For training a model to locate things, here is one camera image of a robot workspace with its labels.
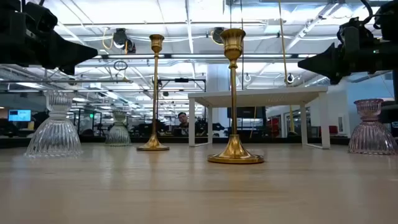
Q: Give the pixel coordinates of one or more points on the pink ribbed glass candle holder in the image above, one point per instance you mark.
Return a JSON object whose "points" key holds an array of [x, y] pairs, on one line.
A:
{"points": [[371, 137]]}

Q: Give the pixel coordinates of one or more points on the clear ribbed glass candle holder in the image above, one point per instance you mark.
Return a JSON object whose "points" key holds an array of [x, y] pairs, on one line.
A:
{"points": [[56, 137]]}

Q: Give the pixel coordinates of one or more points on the green ribbed glass candle holder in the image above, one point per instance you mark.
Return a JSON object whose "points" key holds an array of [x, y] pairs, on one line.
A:
{"points": [[118, 135]]}

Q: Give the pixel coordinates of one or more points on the tall slim brass candlestick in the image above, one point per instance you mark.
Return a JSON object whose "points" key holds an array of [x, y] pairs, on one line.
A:
{"points": [[153, 144]]}

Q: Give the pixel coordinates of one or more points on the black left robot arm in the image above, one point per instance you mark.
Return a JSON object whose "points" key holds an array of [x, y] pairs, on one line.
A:
{"points": [[7, 7]]}

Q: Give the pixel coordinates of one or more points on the black ceiling-mounted device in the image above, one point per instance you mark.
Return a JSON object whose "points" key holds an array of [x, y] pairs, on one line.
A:
{"points": [[120, 38], [217, 35]]}

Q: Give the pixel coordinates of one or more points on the blue computer monitor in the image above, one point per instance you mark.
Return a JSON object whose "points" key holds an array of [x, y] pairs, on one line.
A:
{"points": [[19, 115]]}

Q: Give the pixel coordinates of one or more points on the white perforated riser shelf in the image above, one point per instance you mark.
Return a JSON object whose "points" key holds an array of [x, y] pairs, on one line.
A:
{"points": [[264, 96]]}

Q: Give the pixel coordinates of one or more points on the dark flat screen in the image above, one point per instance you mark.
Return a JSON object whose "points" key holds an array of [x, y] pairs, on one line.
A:
{"points": [[248, 112]]}

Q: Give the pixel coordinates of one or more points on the person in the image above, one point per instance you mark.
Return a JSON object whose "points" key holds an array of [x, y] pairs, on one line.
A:
{"points": [[183, 119]]}

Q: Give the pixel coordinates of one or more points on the brass candlestick holder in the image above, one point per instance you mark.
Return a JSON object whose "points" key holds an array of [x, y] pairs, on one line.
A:
{"points": [[234, 152]]}

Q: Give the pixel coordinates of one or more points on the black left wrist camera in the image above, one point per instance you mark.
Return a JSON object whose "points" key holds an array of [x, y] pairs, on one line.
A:
{"points": [[42, 17]]}

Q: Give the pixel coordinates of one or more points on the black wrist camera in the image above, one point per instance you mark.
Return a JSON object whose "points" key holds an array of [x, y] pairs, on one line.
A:
{"points": [[42, 17], [354, 31]]}

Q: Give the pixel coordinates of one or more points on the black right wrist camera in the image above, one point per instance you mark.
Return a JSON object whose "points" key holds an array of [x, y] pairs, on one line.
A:
{"points": [[354, 31]]}

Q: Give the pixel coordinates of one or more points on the black metal table frame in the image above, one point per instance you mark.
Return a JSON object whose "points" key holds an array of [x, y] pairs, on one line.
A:
{"points": [[93, 140]]}

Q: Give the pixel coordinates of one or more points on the black metal gantry frame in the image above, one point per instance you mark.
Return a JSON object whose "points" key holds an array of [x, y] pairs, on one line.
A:
{"points": [[182, 80]]}

